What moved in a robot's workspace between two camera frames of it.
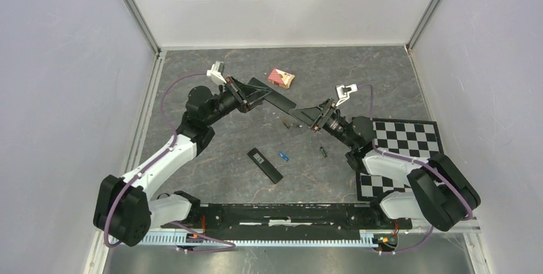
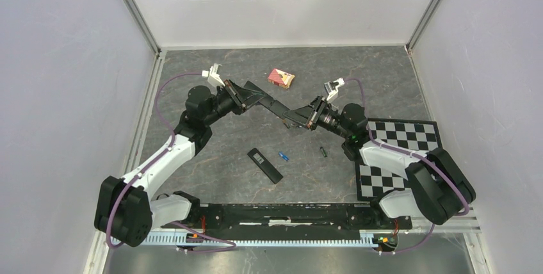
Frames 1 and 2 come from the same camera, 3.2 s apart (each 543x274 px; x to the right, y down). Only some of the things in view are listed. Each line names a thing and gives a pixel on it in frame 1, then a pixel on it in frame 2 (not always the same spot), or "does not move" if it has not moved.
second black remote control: [268, 168] does not move
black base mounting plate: [289, 221] does not move
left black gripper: [244, 95] does not move
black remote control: [275, 98] to [274, 106]
